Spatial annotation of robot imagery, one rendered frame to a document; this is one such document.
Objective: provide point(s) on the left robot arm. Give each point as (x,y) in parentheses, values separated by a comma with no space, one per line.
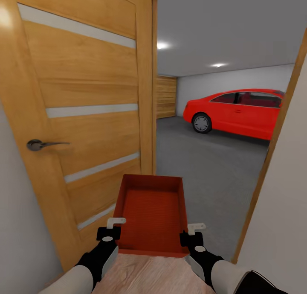
(92,267)

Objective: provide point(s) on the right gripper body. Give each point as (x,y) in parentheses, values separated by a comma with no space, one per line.
(185,238)

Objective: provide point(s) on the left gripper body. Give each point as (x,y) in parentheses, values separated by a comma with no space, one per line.
(116,231)

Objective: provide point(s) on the garage door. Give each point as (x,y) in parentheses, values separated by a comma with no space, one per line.
(166,96)

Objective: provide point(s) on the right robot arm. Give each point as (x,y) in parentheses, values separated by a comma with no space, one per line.
(222,276)

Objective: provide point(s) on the car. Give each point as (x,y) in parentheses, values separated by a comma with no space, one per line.
(249,112)

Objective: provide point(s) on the storage box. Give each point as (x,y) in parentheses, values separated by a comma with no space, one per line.
(154,208)

